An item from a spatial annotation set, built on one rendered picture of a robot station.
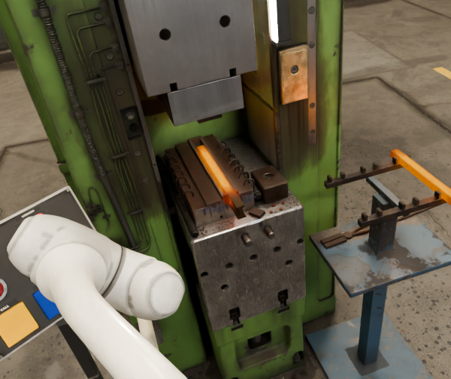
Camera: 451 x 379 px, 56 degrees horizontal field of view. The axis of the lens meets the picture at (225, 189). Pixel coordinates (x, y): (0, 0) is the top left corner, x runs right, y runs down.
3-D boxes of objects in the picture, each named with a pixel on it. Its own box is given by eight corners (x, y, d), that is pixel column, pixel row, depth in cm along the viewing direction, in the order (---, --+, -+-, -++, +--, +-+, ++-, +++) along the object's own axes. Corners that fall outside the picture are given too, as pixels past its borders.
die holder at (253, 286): (306, 297, 160) (304, 205, 135) (212, 332, 153) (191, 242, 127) (251, 213, 205) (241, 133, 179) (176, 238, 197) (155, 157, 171)
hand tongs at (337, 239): (455, 191, 164) (455, 189, 163) (463, 196, 161) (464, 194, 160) (319, 242, 151) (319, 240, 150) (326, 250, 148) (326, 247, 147)
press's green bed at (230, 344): (307, 365, 188) (304, 297, 161) (228, 398, 180) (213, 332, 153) (258, 280, 231) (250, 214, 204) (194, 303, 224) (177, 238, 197)
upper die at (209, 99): (244, 107, 116) (240, 74, 110) (174, 126, 112) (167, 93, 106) (201, 65, 149) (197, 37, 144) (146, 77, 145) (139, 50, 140)
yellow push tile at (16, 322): (39, 326, 100) (22, 300, 98) (9, 348, 96) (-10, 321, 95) (38, 325, 102) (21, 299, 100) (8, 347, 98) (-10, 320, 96)
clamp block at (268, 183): (289, 197, 139) (288, 181, 135) (265, 204, 137) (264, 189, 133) (273, 179, 148) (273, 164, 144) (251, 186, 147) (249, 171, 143)
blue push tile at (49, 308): (77, 301, 105) (61, 276, 104) (49, 320, 102) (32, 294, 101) (75, 300, 106) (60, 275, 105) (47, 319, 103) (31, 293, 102)
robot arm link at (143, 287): (167, 269, 86) (110, 243, 80) (204, 274, 73) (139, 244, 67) (145, 321, 83) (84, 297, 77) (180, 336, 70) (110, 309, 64)
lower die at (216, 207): (255, 208, 136) (252, 187, 131) (196, 227, 132) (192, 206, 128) (215, 150, 170) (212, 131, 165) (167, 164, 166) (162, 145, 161)
